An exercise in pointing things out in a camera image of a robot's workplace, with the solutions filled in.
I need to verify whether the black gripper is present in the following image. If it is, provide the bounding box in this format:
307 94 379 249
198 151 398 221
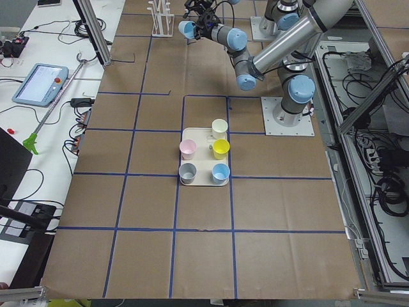
183 0 214 18
193 10 219 40

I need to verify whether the light blue plastic cup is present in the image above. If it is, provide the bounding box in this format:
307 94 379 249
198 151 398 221
178 20 196 39

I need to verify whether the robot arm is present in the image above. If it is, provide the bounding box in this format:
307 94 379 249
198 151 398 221
180 1 300 39
179 1 352 91

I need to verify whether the cream plastic cup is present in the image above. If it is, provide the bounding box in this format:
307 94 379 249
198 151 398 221
212 118 228 139

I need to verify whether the pink plastic cup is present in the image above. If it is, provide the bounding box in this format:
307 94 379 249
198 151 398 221
179 139 197 160

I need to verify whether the yellow plastic cup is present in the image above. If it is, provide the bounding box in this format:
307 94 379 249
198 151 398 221
212 139 230 160

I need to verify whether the grey plastic cup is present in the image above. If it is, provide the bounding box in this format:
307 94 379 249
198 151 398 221
178 163 197 185

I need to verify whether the cream serving tray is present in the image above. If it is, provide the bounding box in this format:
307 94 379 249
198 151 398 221
181 127 229 187

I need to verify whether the blue teach pendant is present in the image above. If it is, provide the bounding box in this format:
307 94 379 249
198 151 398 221
12 63 69 107

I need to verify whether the reacher grabber tool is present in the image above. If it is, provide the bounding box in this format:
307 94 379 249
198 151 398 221
22 53 97 155

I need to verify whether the white wire cup rack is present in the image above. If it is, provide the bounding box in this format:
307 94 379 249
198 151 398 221
147 0 174 38

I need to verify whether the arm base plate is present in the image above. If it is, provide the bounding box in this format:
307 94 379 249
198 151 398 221
250 17 275 42
261 97 314 137

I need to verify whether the aluminium frame post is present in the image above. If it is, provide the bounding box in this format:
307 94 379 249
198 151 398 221
73 0 112 68

